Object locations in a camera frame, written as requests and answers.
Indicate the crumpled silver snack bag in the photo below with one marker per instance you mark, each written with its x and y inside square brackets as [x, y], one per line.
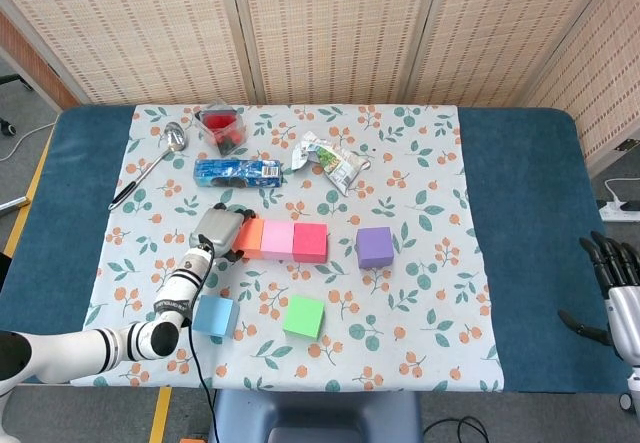
[335, 163]

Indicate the black office chair base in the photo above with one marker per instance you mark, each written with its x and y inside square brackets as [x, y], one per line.
[6, 127]

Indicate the small orange object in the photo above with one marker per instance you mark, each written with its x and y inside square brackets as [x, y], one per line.
[192, 440]

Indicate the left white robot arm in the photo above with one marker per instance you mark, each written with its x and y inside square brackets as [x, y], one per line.
[180, 283]

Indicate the purple foam cube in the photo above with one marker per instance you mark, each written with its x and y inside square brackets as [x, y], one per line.
[374, 247]

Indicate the blue cookie package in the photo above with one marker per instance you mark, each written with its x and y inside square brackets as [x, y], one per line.
[250, 173]

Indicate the floral print tablecloth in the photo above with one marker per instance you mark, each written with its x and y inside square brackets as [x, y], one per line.
[430, 163]

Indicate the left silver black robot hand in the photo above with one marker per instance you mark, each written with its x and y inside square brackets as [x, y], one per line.
[217, 230]

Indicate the bamboo folding screen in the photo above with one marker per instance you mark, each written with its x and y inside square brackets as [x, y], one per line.
[325, 28]

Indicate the green foam cube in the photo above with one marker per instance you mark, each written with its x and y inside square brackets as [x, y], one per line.
[302, 317]

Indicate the light blue foam cube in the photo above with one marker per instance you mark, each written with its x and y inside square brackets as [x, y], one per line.
[214, 315]

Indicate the teal table cover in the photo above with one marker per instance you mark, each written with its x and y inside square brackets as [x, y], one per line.
[525, 213]

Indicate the orange foam cube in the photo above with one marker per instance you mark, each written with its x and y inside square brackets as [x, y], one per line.
[250, 240]

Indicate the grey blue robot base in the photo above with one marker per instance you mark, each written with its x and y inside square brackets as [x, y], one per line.
[310, 413]

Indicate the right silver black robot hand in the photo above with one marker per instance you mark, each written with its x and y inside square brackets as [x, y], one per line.
[625, 313]

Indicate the clear box with red items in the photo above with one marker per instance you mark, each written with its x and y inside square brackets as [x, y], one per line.
[222, 130]

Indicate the red foam cube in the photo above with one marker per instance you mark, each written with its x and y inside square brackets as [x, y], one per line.
[310, 243]

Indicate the pink foam cube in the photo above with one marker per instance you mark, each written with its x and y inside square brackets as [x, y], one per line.
[277, 240]

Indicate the brass screen hinge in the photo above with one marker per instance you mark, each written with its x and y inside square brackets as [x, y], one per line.
[627, 145]

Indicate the person in dark clothes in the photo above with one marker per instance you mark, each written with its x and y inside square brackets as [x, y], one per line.
[4, 270]

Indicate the white power strip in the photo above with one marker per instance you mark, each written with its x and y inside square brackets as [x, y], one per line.
[612, 213]

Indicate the grey metal bar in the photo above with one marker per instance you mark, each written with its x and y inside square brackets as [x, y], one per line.
[15, 204]

